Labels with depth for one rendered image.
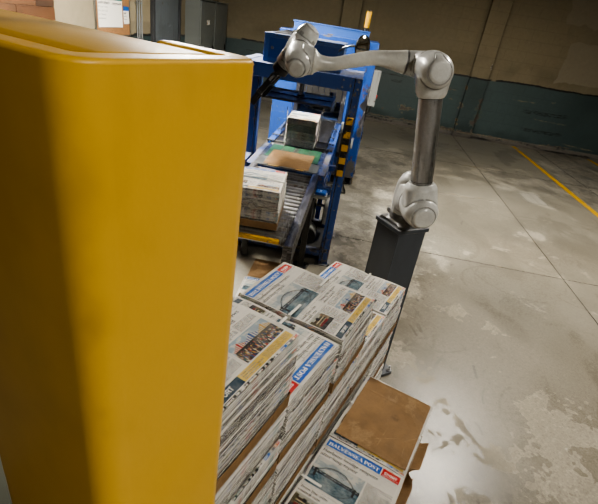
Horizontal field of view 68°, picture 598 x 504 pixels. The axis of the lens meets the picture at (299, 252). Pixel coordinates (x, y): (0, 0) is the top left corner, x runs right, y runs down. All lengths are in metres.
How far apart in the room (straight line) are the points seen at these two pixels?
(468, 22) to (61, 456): 10.98
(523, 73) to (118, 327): 11.32
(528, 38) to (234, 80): 11.22
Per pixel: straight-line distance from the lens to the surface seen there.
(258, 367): 0.85
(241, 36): 11.27
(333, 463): 1.62
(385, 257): 2.41
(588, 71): 11.85
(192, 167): 0.17
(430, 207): 2.07
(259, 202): 2.43
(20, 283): 0.19
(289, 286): 1.52
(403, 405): 1.87
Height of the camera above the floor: 1.87
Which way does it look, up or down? 28 degrees down
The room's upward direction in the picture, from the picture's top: 9 degrees clockwise
